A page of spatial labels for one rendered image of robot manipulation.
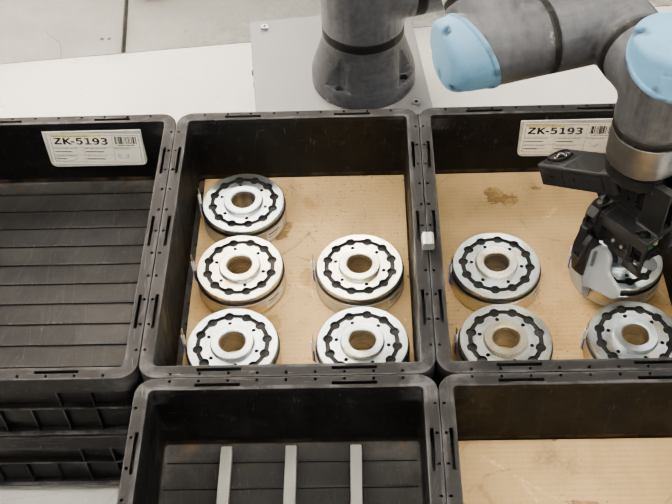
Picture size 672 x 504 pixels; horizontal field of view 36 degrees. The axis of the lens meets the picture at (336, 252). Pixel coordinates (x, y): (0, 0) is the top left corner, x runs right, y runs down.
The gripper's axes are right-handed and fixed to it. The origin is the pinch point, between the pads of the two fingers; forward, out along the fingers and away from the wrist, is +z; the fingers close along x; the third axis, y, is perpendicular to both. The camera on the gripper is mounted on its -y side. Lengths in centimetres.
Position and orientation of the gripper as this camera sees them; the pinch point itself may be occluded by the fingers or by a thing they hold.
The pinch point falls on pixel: (595, 274)
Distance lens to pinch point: 123.8
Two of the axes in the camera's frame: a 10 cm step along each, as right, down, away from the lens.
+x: 7.8, -4.9, 3.9
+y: 6.2, 5.8, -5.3
